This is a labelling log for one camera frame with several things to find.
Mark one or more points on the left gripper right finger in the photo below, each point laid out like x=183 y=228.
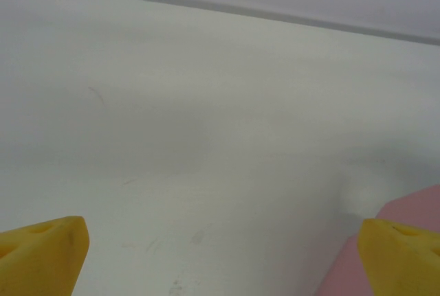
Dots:
x=402 y=261

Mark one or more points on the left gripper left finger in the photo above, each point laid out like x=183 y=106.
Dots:
x=41 y=258

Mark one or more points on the pink paper box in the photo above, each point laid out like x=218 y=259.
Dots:
x=347 y=268

